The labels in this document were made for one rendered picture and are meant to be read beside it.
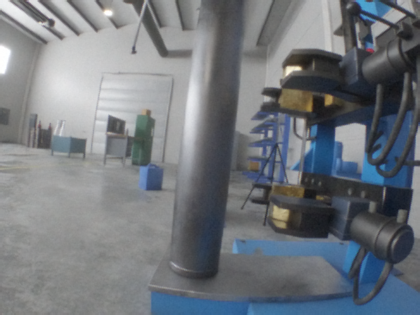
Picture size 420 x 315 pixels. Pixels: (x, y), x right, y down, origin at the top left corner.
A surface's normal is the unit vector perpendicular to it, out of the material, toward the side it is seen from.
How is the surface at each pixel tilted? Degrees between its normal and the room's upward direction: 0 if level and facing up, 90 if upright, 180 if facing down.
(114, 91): 90
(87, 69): 90
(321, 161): 90
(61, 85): 90
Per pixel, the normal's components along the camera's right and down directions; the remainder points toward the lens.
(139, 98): -0.01, 0.01
